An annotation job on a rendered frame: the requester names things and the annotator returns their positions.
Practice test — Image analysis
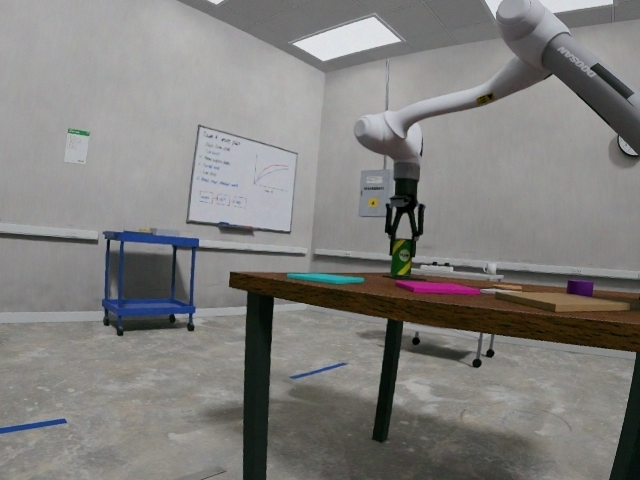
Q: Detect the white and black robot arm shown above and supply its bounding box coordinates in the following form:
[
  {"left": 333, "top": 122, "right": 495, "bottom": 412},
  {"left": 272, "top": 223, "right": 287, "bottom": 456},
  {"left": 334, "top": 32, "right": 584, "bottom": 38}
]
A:
[{"left": 354, "top": 0, "right": 640, "bottom": 182}]

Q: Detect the purple cylinder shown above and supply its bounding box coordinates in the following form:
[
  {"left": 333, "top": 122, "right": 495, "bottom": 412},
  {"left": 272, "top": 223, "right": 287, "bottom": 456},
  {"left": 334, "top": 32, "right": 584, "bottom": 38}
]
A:
[{"left": 566, "top": 280, "right": 594, "bottom": 297}]

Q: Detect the teal flat square tile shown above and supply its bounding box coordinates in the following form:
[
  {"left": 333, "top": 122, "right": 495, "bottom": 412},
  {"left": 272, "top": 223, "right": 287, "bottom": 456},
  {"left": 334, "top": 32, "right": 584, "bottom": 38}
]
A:
[{"left": 287, "top": 273, "right": 364, "bottom": 284}]

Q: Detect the green and yellow drink can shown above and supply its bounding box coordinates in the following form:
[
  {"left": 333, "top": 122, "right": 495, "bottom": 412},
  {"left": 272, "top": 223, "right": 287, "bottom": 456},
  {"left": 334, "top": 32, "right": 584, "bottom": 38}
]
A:
[{"left": 391, "top": 238, "right": 412, "bottom": 278}]

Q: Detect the tan flat square board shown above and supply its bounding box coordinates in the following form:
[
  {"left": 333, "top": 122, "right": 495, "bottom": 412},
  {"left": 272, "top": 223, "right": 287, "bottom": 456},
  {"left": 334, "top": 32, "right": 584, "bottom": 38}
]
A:
[{"left": 495, "top": 292, "right": 630, "bottom": 312}]

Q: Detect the white flat rectangular tile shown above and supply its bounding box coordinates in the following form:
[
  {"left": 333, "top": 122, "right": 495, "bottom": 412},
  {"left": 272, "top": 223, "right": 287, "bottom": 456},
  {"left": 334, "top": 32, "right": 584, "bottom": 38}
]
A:
[{"left": 480, "top": 289, "right": 518, "bottom": 294}]

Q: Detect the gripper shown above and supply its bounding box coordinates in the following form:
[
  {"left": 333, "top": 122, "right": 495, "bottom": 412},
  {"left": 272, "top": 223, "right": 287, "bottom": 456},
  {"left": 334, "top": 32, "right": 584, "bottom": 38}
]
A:
[{"left": 385, "top": 180, "right": 426, "bottom": 257}]

